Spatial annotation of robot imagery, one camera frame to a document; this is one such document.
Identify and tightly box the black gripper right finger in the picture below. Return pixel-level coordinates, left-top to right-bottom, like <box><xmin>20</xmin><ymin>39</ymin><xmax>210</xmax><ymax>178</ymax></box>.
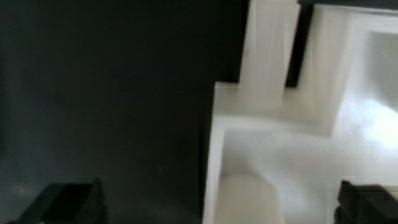
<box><xmin>335</xmin><ymin>181</ymin><xmax>398</xmax><ymax>224</ymax></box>

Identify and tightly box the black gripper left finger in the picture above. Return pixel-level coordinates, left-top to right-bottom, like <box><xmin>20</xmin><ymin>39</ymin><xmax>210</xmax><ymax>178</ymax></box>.
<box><xmin>11</xmin><ymin>180</ymin><xmax>109</xmax><ymax>224</ymax></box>

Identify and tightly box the white chair seat plate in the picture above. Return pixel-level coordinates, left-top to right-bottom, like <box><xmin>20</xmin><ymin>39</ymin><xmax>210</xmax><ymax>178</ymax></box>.
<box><xmin>203</xmin><ymin>0</ymin><xmax>398</xmax><ymax>224</ymax></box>

